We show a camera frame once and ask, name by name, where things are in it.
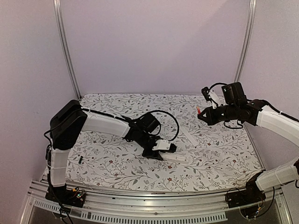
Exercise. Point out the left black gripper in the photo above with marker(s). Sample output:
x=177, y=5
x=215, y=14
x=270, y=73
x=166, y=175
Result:
x=155, y=155

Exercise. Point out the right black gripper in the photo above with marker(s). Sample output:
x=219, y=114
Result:
x=210, y=120

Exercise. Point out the white remote battery cover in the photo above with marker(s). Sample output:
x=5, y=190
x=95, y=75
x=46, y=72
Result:
x=189, y=137

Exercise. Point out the white remote control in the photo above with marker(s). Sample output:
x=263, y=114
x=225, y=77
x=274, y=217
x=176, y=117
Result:
x=176, y=158

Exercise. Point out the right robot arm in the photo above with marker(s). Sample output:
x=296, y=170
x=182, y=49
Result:
x=258, y=113

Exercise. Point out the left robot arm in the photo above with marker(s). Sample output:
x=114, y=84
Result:
x=72, y=119

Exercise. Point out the floral patterned table mat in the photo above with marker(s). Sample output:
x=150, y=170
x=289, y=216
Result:
x=224, y=157

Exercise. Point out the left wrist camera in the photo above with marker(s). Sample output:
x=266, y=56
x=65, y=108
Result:
x=164, y=145

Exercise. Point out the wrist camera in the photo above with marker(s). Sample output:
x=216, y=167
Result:
x=211, y=96
x=164, y=145

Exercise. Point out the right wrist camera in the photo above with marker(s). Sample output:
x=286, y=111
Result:
x=211, y=96

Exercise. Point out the front aluminium rail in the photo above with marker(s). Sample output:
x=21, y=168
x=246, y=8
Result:
x=116, y=206

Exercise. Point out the right aluminium frame post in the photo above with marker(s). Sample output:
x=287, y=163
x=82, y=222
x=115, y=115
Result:
x=246, y=40

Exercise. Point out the aluminium frame post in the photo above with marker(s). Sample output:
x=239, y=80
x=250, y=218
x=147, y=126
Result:
x=63, y=39
x=246, y=40

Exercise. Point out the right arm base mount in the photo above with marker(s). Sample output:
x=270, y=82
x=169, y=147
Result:
x=251, y=194

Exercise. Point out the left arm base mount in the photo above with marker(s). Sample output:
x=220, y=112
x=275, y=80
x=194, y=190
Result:
x=72, y=197

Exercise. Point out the left aluminium frame post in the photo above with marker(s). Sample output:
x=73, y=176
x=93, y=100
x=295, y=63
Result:
x=63, y=39

